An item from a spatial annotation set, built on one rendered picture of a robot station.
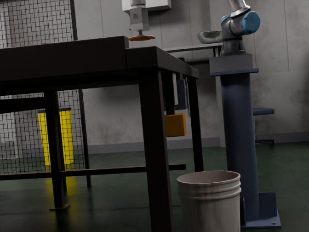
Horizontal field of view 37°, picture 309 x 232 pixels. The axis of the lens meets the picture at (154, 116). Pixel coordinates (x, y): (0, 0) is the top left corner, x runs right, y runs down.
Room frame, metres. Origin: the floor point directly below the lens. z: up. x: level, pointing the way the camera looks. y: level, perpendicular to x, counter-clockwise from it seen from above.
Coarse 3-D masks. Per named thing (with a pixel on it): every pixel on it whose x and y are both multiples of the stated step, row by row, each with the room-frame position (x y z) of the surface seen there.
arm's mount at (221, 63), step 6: (240, 54) 2.58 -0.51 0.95; (246, 54) 2.57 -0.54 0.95; (210, 60) 2.61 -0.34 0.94; (216, 60) 2.61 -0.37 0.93; (222, 60) 2.60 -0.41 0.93; (228, 60) 2.59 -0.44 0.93; (234, 60) 2.59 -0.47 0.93; (240, 60) 2.58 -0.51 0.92; (246, 60) 2.57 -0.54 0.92; (210, 66) 2.61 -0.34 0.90; (216, 66) 2.61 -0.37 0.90; (222, 66) 2.60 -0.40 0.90; (228, 66) 2.59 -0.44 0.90; (234, 66) 2.59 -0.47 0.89; (240, 66) 2.58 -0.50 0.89; (246, 66) 2.57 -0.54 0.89; (252, 66) 2.57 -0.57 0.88
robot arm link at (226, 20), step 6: (222, 18) 2.65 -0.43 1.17; (228, 18) 2.62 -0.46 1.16; (222, 24) 2.65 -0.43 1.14; (228, 24) 2.60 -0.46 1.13; (222, 30) 2.66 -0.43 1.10; (228, 30) 2.61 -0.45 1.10; (222, 36) 2.66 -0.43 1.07; (228, 36) 2.62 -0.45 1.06; (234, 36) 2.61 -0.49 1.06; (240, 36) 2.63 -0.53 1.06
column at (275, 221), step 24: (216, 72) 2.56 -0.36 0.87; (240, 72) 2.53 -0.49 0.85; (240, 96) 2.59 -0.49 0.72; (240, 120) 2.59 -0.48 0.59; (240, 144) 2.59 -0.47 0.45; (240, 168) 2.59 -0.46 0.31; (240, 192) 2.59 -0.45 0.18; (264, 192) 2.64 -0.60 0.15; (240, 216) 2.60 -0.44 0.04; (264, 216) 2.64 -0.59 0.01
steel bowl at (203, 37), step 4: (204, 32) 5.57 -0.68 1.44; (208, 32) 5.54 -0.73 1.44; (212, 32) 5.53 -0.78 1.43; (216, 32) 5.53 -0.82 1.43; (220, 32) 5.55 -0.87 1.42; (200, 36) 5.62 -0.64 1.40; (204, 36) 5.58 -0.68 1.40; (208, 36) 5.56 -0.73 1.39; (212, 36) 5.55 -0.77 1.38; (216, 36) 5.55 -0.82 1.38; (220, 36) 5.56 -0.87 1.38; (200, 40) 5.67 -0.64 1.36; (204, 40) 5.62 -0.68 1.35; (208, 40) 5.59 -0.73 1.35; (212, 40) 5.57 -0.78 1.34; (216, 40) 5.58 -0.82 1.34; (220, 40) 5.60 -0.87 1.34
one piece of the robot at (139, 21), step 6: (132, 6) 2.25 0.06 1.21; (138, 6) 2.24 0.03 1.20; (144, 6) 2.26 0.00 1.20; (132, 12) 2.25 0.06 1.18; (138, 12) 2.24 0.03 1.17; (144, 12) 2.27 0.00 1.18; (132, 18) 2.25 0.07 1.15; (138, 18) 2.24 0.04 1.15; (144, 18) 2.26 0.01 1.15; (132, 24) 2.25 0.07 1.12; (138, 24) 2.24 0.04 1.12; (144, 24) 2.25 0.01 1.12; (132, 30) 2.26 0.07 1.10; (138, 30) 2.28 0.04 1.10; (144, 30) 2.30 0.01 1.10
